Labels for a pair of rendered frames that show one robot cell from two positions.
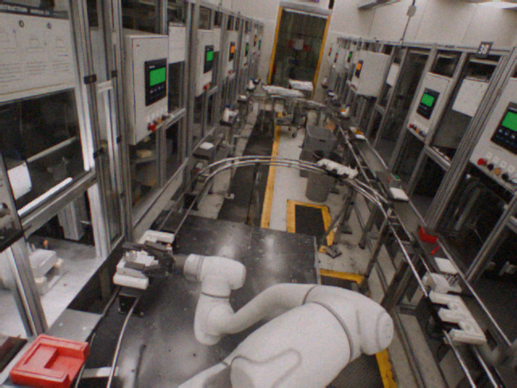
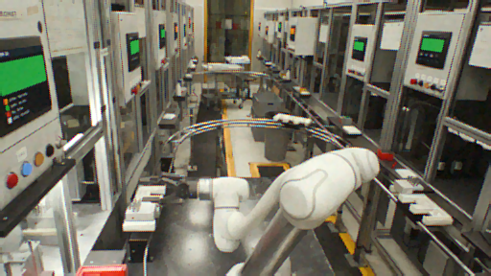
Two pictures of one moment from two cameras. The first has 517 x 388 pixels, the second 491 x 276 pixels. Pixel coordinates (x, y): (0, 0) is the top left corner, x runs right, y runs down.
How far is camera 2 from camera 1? 0.42 m
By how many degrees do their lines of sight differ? 10
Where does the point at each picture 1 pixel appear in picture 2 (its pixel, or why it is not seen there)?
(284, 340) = (313, 166)
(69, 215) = (72, 175)
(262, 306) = (275, 192)
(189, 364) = not seen: outside the picture
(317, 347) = (335, 169)
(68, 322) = (97, 259)
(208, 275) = (220, 191)
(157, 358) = not seen: outside the picture
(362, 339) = (360, 168)
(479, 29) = not seen: outside the picture
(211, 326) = (231, 230)
